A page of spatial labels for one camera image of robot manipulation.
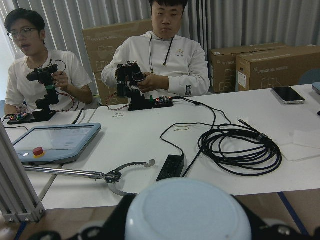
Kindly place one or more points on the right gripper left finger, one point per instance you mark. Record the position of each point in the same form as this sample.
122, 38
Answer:
98, 223

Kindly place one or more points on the light blue ikea cup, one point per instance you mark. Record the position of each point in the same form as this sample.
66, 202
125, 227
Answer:
193, 192

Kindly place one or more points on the reacher grabber tool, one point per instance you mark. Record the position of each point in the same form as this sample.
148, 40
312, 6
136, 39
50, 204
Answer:
111, 178

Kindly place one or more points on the black power adapter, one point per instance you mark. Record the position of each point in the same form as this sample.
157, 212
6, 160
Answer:
172, 167

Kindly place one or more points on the teach pendant tablet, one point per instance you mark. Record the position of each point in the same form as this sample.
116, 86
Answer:
55, 144

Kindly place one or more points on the smartphone on table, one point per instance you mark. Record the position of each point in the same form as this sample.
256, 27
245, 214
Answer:
287, 95

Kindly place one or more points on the cardboard box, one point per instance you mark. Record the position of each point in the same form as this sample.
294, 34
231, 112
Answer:
283, 67

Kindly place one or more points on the person in white hoodie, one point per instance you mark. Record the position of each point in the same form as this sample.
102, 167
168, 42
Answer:
173, 65

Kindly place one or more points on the person with glasses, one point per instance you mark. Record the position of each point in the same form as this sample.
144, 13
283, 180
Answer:
26, 28

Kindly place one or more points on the aluminium frame post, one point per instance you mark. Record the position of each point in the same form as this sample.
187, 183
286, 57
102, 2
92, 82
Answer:
18, 199

